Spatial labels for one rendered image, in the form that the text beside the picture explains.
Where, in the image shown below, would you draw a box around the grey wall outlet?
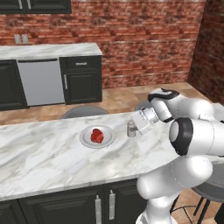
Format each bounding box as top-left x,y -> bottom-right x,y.
13,33 -> 23,45
21,33 -> 30,45

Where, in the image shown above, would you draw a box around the white round plate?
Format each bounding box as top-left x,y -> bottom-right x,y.
79,124 -> 116,150

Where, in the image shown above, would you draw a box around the grey round stool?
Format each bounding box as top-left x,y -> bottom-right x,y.
133,100 -> 153,113
170,163 -> 224,224
60,104 -> 110,120

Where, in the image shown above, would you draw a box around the silver cabinet door handle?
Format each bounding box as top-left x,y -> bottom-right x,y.
108,189 -> 116,221
94,194 -> 102,224

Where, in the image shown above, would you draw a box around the black wall cabinets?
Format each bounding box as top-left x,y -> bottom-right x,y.
0,0 -> 73,15

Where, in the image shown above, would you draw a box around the black base cabinet with drawer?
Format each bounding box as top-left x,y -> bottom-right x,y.
59,55 -> 103,106

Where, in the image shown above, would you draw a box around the silver dishwasher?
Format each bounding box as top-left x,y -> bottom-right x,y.
16,58 -> 66,108

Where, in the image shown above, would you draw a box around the black island cabinet door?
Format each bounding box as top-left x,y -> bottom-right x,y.
102,178 -> 148,224
17,186 -> 105,224
0,199 -> 20,224

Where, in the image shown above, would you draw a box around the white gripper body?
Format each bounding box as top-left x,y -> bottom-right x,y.
129,111 -> 156,136

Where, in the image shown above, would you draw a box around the red steak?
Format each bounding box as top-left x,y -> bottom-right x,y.
89,128 -> 105,144

